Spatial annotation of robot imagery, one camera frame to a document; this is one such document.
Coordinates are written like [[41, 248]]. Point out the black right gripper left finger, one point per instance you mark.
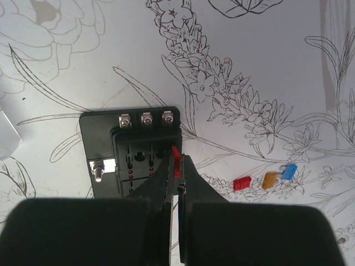
[[134, 230]]

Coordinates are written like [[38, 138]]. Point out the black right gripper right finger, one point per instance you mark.
[[214, 231]]

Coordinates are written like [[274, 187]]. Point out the red blade fuse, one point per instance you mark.
[[241, 183], [177, 158]]

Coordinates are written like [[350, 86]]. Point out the black fuse box base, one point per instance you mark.
[[125, 147]]

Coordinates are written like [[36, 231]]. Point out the orange blade fuse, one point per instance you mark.
[[269, 180]]

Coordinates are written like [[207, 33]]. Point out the blue blade fuse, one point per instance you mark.
[[288, 171]]

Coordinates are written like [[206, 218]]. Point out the clear plastic fuse box cover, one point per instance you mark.
[[9, 137]]

